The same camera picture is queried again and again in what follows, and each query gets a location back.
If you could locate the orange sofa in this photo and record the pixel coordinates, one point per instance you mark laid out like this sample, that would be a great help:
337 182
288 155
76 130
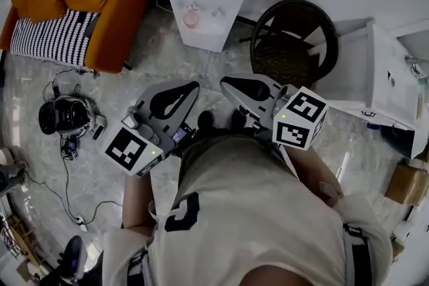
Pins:
114 20

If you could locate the white power strip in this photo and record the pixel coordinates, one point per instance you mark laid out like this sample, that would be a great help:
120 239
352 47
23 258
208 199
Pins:
81 221

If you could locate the black white striped blanket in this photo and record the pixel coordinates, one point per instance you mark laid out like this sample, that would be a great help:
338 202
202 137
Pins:
50 38

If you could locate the person's right forearm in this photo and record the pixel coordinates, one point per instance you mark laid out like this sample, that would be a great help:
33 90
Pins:
311 174

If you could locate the white cabinet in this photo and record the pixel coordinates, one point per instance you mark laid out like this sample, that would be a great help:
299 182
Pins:
392 87

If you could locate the person's black right shoe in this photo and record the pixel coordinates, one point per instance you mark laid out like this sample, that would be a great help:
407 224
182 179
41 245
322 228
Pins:
238 117

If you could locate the person's black shoe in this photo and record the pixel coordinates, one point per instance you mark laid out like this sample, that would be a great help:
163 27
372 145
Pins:
205 119
238 117

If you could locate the cardboard box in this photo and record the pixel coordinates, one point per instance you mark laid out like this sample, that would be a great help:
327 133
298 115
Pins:
407 182

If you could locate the person's left forearm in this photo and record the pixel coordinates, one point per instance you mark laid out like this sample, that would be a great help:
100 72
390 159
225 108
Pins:
137 201

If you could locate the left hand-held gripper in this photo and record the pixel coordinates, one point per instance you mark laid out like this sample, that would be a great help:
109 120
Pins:
157 130

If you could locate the pink cup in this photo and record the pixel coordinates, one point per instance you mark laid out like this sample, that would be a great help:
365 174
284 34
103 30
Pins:
191 20

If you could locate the black grey headset device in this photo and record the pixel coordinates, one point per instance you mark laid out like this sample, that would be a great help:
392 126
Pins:
67 115

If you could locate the wooden rack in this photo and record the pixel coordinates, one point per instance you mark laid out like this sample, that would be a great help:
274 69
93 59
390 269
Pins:
16 237

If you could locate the person's black left shoe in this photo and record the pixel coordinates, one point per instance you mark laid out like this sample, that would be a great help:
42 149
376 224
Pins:
205 119

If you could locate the dark wicker chair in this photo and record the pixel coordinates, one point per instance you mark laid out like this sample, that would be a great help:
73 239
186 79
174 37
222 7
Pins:
291 43

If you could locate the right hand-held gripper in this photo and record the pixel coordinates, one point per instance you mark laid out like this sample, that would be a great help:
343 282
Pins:
295 117

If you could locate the person's beige shirt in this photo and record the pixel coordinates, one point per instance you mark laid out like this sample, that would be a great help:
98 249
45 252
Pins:
248 211

